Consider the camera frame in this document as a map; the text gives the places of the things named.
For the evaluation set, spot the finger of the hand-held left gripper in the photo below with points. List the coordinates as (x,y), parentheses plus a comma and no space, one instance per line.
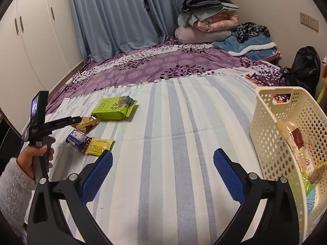
(63,123)

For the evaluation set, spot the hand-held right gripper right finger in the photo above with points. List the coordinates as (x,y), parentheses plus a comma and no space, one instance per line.
(227,174)

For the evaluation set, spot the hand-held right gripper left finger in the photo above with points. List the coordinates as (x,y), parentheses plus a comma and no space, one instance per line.
(98,174)

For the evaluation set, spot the gold patterned snack packet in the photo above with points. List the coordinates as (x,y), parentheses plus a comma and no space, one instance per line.
(85,125)

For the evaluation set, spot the cream perforated plastic basket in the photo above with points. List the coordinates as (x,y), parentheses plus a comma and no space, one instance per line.
(268,132)

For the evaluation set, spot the clear bag of cookies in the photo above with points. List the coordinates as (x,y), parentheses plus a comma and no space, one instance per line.
(293,139)

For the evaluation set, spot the small green snack packet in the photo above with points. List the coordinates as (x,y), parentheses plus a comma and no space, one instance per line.
(302,186)

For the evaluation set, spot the light blue snack packet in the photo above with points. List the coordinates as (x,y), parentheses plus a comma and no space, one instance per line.
(311,202)

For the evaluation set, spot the shiny brown snack packet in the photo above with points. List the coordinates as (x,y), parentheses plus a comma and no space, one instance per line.
(318,174)

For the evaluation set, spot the person's left forearm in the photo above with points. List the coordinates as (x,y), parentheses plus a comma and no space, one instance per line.
(12,191)

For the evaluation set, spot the person's left hand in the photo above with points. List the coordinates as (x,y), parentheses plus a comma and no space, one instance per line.
(25,162)

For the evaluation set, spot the blue cracker packet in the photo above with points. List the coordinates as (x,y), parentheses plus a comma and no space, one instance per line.
(76,139)

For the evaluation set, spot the yellow snack packet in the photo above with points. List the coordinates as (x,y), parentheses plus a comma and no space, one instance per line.
(99,146)

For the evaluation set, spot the dark furniture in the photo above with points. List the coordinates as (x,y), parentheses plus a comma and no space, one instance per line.
(10,137)

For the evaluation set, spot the large green snack packet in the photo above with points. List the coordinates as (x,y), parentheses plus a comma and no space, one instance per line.
(112,109)

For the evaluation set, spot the white wardrobe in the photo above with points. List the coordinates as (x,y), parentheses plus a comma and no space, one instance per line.
(33,43)

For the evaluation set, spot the purple floral bedsheet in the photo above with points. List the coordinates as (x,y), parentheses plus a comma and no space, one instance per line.
(153,63)

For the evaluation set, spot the blue-grey curtain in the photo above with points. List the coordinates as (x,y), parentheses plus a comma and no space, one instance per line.
(109,17)
(173,0)

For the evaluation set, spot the blue fleece blanket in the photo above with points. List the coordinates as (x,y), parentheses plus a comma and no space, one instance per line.
(245,47)

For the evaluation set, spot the wooden chair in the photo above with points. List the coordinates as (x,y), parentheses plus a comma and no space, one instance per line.
(322,81)

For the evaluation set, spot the black bag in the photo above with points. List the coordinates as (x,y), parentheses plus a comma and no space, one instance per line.
(304,63)

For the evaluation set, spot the leopard print cloth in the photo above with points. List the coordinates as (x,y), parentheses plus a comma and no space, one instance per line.
(251,32)

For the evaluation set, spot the pink floral quilt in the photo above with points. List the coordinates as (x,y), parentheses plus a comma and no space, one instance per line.
(217,24)

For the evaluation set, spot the light grey folded cloth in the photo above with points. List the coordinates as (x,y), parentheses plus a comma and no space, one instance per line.
(194,17)

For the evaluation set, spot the dark grey folded blanket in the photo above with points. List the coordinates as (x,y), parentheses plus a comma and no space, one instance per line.
(207,2)

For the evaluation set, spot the beige wall socket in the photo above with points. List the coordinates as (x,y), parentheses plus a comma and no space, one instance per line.
(304,18)
(313,22)

